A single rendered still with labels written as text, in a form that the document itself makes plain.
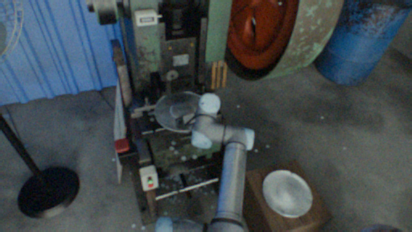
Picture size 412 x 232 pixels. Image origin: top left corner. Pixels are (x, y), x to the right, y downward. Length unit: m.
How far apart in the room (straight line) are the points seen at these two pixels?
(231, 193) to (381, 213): 1.70
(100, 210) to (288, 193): 1.22
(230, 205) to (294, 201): 0.92
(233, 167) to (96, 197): 1.36
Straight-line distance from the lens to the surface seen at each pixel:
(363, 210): 2.33
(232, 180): 0.85
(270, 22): 1.23
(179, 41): 1.19
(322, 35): 1.09
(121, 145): 1.31
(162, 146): 1.42
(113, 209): 2.01
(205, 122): 0.96
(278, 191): 1.69
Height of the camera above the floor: 1.77
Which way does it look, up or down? 46 degrees down
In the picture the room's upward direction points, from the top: 6 degrees clockwise
